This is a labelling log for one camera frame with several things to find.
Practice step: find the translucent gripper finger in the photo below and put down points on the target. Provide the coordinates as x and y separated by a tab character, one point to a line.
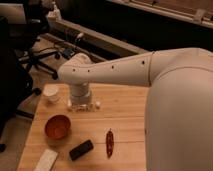
93	106
73	108

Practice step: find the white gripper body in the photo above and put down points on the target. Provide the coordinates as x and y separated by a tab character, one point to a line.
80	94

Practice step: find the white ceramic cup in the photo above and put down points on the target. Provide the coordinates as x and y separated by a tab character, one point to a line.
51	93

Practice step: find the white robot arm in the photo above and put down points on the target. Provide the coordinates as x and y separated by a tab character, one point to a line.
179	106

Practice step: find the red ceramic bowl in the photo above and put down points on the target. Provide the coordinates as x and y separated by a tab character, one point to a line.
57	127

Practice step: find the red chili pepper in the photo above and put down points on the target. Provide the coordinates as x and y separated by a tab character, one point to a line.
109	143

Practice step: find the black remote control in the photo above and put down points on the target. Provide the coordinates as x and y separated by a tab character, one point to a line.
80	150

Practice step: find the white remote control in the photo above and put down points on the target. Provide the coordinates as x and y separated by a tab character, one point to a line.
46	160

